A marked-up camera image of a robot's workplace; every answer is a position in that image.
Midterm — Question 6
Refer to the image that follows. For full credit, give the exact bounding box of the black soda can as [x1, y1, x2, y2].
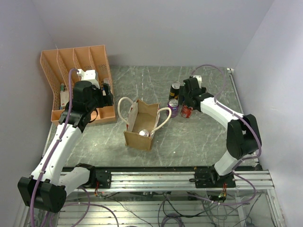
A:
[169, 81, 181, 100]

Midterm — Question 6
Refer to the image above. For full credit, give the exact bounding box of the red can silver top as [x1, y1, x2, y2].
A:
[180, 104, 193, 118]

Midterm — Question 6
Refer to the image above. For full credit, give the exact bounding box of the purple Fanta can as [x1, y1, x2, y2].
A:
[168, 98, 179, 118]

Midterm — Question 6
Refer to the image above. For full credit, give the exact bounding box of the watermelon print canvas bag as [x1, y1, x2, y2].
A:
[117, 97, 171, 151]

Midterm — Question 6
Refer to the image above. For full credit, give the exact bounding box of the red can front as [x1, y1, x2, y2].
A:
[138, 129, 151, 137]

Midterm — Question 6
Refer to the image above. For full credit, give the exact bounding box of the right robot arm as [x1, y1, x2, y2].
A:
[179, 77, 262, 187]

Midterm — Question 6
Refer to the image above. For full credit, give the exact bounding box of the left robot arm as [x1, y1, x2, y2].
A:
[18, 80, 114, 213]

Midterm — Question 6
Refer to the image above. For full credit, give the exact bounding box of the white medicine box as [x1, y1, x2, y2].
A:
[60, 91, 69, 109]

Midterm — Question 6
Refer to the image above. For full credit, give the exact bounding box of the orange plastic file organizer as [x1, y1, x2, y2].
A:
[40, 45, 114, 125]

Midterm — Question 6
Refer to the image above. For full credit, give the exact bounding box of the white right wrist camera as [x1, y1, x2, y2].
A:
[189, 75, 202, 87]

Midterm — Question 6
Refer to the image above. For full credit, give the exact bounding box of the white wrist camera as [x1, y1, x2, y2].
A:
[189, 75, 202, 87]
[77, 69, 100, 89]

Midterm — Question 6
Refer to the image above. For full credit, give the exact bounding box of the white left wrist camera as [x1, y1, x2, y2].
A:
[77, 69, 100, 89]

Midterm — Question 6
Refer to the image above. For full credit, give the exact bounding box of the aluminium mounting rail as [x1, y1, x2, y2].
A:
[89, 171, 275, 192]

